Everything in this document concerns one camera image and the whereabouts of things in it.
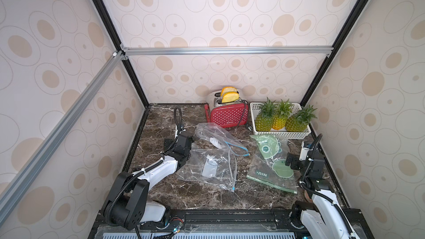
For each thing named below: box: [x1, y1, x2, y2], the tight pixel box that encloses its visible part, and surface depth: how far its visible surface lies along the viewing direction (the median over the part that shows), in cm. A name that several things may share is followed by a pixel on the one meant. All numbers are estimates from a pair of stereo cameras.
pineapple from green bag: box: [254, 96, 277, 132], surface depth 96 cm
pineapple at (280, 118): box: [272, 98, 295, 131], surface depth 96 cm
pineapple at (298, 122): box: [284, 104, 318, 133], surface depth 96 cm
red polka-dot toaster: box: [204, 90, 249, 129], surface depth 99 cm
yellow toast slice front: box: [221, 91, 240, 103], surface depth 99 cm
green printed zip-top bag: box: [246, 134, 298, 194], surface depth 91 cm
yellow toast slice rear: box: [220, 86, 238, 97], surface depth 102 cm
